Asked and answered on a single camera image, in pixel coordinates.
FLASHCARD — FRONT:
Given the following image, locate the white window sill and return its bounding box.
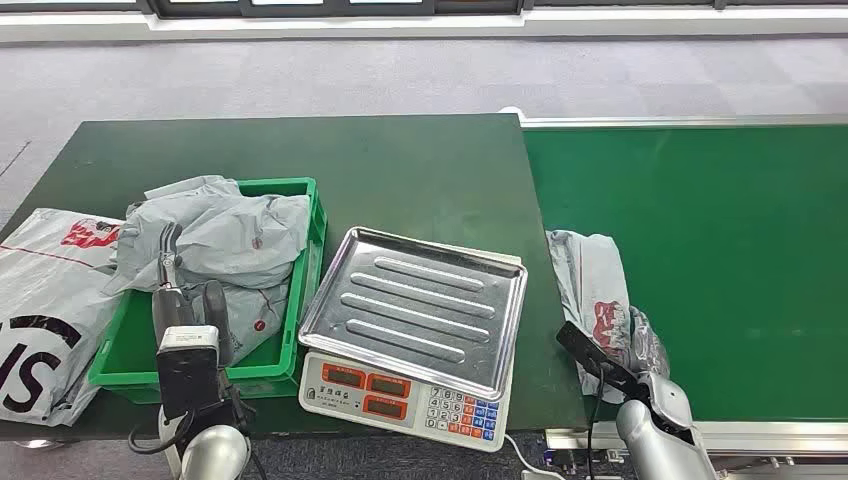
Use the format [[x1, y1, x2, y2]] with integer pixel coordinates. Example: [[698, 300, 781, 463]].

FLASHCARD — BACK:
[[0, 6, 848, 47]]

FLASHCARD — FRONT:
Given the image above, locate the grey package with red dot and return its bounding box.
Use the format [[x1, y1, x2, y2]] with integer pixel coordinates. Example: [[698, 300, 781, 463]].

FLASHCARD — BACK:
[[178, 278, 293, 368]]

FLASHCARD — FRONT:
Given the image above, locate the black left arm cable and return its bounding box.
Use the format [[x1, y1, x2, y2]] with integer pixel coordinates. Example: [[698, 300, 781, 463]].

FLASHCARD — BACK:
[[127, 408, 197, 457]]

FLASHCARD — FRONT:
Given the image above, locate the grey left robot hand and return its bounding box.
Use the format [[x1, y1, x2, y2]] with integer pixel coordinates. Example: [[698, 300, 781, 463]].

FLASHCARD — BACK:
[[151, 221, 235, 368]]

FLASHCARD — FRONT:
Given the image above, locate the large crumpled grey package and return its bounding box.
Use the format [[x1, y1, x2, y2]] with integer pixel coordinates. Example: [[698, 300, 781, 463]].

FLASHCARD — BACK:
[[102, 174, 313, 297]]

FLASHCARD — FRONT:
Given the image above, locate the dark green table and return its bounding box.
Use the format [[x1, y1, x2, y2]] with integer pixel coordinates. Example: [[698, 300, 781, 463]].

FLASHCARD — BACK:
[[0, 113, 590, 443]]

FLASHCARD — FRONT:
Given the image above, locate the white electronic scale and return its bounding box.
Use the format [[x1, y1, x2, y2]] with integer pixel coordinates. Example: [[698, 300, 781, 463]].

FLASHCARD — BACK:
[[298, 351, 515, 454]]

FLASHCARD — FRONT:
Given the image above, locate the steel scale tray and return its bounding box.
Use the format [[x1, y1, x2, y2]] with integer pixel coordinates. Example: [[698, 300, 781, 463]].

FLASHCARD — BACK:
[[297, 226, 530, 404]]

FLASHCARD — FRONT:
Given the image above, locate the silver conveyor frame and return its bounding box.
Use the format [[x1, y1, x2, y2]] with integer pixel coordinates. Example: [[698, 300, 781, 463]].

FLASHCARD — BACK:
[[499, 105, 848, 480]]

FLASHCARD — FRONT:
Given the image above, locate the white package with black letters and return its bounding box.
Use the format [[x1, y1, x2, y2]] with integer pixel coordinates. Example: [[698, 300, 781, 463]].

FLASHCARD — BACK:
[[0, 207, 128, 427]]

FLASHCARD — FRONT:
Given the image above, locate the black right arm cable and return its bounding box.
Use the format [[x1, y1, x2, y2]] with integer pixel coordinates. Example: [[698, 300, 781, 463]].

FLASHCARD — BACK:
[[585, 367, 608, 480]]

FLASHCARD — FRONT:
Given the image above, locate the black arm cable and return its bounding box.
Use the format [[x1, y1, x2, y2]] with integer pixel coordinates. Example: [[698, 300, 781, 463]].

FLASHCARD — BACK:
[[127, 408, 197, 457], [585, 367, 608, 480]]

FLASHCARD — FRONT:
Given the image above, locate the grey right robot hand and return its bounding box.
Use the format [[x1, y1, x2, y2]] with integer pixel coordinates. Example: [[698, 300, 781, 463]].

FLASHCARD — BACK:
[[628, 307, 696, 433]]

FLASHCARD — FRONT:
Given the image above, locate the green plastic crate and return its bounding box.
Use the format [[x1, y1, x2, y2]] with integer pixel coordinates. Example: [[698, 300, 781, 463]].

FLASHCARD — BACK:
[[87, 176, 330, 406]]

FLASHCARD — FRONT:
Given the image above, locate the grey package with red print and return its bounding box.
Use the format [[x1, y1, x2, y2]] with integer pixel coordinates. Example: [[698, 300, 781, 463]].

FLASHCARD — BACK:
[[546, 229, 672, 405]]

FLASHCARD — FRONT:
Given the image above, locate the green conveyor belt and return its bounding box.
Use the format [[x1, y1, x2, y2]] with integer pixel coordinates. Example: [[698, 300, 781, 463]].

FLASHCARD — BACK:
[[522, 124, 848, 423]]

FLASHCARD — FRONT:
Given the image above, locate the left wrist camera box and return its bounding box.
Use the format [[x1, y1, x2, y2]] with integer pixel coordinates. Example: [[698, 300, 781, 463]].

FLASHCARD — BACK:
[[156, 325, 225, 421]]

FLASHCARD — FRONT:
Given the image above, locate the white scale power cable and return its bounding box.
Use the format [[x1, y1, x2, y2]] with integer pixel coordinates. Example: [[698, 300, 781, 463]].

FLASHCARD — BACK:
[[503, 433, 566, 480]]

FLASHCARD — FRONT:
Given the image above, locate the dark window frame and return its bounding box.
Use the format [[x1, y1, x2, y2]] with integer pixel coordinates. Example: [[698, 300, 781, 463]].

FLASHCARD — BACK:
[[135, 0, 730, 20]]

